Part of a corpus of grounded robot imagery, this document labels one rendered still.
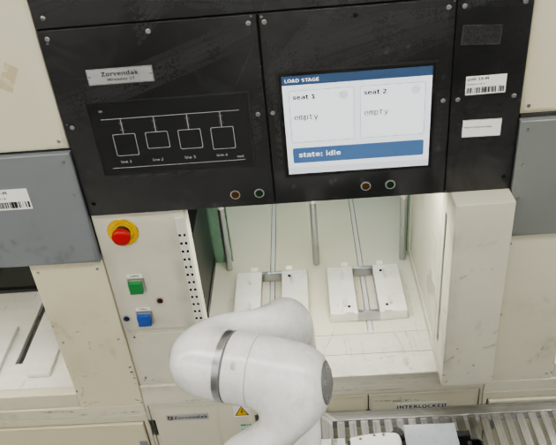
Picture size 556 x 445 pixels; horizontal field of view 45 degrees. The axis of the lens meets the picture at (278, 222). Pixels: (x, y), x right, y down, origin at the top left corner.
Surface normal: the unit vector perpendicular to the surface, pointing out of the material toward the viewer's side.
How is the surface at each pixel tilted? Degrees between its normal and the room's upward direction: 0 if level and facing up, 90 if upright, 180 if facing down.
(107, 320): 90
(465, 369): 90
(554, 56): 90
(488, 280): 90
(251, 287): 0
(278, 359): 17
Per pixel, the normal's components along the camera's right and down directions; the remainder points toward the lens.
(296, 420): -0.03, 0.25
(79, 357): 0.00, 0.57
